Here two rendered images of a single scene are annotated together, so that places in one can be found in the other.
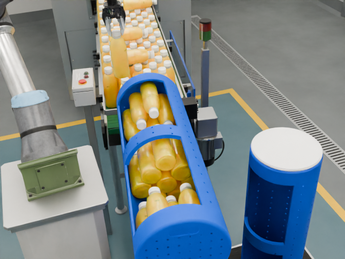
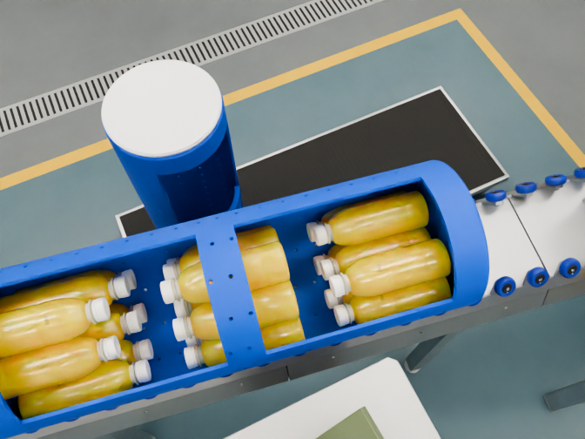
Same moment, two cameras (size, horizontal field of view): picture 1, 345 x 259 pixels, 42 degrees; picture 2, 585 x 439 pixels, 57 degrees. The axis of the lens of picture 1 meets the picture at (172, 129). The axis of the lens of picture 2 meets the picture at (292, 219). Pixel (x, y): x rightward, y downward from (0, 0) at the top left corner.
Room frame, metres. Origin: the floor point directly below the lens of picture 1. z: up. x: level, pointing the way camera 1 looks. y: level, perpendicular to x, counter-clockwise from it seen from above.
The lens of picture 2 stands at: (1.21, 0.38, 2.04)
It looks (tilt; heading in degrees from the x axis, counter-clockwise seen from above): 64 degrees down; 263
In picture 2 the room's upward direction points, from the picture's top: 1 degrees counter-clockwise
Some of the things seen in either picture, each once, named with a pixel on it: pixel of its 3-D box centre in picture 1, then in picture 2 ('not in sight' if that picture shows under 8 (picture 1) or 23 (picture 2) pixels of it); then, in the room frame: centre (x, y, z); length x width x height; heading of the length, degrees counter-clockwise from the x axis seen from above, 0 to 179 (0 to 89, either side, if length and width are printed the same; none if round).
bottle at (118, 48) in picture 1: (119, 55); not in sight; (1.84, 0.22, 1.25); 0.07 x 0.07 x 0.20
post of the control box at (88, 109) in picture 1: (98, 171); not in sight; (1.93, 0.43, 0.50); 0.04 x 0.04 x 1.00; 8
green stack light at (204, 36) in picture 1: (205, 34); not in sight; (2.20, -0.19, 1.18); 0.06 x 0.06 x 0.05
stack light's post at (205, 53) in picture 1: (204, 132); not in sight; (2.20, -0.19, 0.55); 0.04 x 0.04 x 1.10; 8
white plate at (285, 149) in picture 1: (286, 148); (162, 106); (1.40, -0.45, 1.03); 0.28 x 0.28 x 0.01
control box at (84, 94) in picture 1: (83, 86); not in sight; (1.93, 0.43, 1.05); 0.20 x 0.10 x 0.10; 8
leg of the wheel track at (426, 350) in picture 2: not in sight; (431, 345); (0.72, 0.03, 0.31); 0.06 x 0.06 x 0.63; 8
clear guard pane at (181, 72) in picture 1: (181, 92); not in sight; (2.43, -0.07, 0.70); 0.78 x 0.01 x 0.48; 8
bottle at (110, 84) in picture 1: (110, 88); not in sight; (2.00, 0.31, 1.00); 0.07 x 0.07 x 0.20
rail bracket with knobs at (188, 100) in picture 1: (188, 109); not in sight; (1.84, -0.08, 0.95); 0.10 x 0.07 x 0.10; 98
